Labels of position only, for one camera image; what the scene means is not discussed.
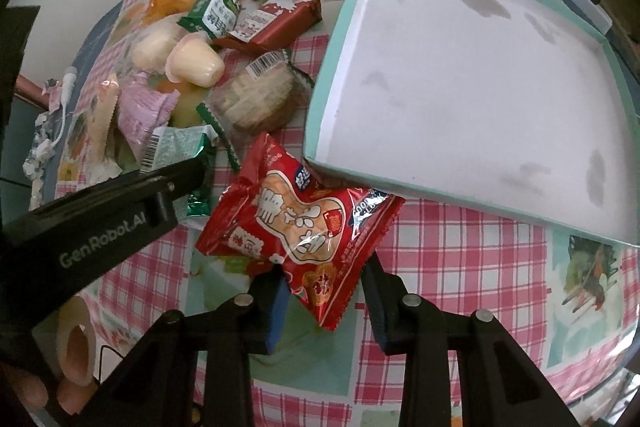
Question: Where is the red peanut snack packet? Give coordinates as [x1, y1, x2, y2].
[195, 133, 405, 331]

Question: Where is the green foil snack packet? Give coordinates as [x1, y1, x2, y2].
[140, 124, 217, 221]

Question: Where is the pink snack packet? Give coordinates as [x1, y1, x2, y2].
[117, 72, 180, 161]

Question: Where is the round cracker clear packet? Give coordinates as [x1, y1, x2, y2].
[204, 49, 314, 135]

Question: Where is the clear bagged pale bun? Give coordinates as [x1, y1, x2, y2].
[129, 14, 186, 72]

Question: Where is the dark red chocolate bar packet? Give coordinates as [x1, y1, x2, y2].
[213, 0, 322, 57]

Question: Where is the orange bread clear packet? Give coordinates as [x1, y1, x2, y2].
[141, 0, 198, 27]

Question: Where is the peach wafer packet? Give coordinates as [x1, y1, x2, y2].
[88, 72, 120, 164]

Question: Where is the person's left hand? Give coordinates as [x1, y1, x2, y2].
[1, 325, 98, 415]

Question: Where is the checkered picture tablecloth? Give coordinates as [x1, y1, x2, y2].
[29, 0, 640, 427]

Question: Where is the teal shallow cardboard box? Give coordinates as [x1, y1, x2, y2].
[304, 0, 639, 246]

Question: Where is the jelly cup pale yellow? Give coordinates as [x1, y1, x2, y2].
[165, 32, 224, 88]

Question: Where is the green white milk carton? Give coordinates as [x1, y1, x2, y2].
[178, 0, 241, 39]

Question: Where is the white power strip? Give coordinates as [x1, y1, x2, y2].
[565, 0, 613, 35]

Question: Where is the white cable with plug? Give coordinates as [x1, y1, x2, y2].
[41, 65, 79, 158]

